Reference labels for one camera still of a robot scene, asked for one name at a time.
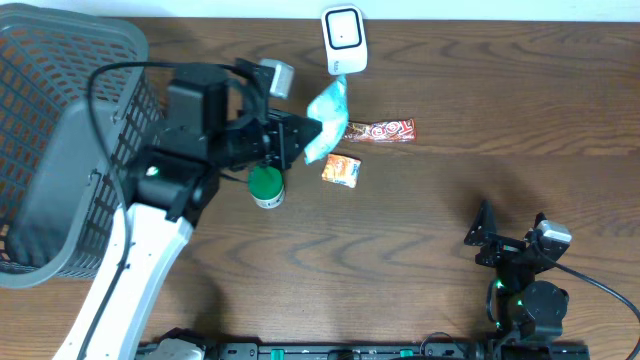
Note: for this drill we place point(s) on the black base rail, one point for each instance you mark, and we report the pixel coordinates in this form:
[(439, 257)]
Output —
[(180, 349)]

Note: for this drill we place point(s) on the red chocolate bar wrapper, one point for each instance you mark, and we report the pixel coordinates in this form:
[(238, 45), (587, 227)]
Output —
[(381, 132)]

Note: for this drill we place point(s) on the grey plastic mesh basket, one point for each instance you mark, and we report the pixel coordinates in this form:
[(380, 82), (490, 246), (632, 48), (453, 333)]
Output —
[(75, 102)]

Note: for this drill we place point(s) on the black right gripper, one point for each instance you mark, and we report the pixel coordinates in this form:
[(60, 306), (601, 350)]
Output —
[(503, 246)]

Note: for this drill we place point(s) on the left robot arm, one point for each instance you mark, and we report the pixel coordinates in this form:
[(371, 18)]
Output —
[(218, 119)]

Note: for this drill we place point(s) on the green lid white jar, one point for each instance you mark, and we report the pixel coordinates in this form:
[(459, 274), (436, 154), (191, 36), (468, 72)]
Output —
[(266, 186)]

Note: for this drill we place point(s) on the orange snack packet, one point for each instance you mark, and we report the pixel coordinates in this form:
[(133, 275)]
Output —
[(341, 170)]

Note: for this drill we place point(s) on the teal white tissue pack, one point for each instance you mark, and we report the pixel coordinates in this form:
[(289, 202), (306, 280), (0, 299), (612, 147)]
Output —
[(330, 108)]

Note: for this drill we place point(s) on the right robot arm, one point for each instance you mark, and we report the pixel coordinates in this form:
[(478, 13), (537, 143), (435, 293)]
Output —
[(528, 312)]

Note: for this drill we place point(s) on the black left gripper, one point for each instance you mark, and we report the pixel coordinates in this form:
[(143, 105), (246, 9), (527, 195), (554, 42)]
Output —
[(291, 139)]

